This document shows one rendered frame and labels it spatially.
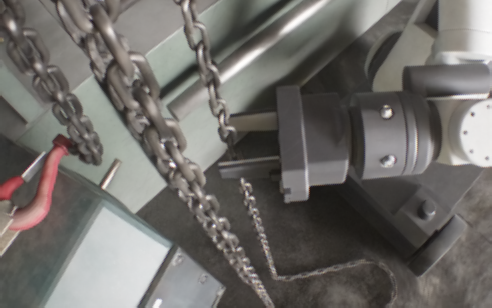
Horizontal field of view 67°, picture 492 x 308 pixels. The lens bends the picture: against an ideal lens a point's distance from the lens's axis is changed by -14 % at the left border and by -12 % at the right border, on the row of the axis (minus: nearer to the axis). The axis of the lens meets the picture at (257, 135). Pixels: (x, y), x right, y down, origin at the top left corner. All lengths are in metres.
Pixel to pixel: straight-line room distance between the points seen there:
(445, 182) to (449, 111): 0.79
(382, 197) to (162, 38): 0.67
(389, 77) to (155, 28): 0.49
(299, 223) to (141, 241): 0.86
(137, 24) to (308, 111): 0.60
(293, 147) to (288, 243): 0.88
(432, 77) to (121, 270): 0.38
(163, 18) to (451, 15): 0.64
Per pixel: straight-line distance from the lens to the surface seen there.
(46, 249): 0.47
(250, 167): 0.41
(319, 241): 1.27
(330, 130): 0.41
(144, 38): 0.91
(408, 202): 1.11
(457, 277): 1.33
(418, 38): 0.77
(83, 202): 0.47
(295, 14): 1.04
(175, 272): 0.52
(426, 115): 0.42
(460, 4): 0.46
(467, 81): 0.46
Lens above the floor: 1.23
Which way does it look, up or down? 61 degrees down
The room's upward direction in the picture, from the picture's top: 11 degrees counter-clockwise
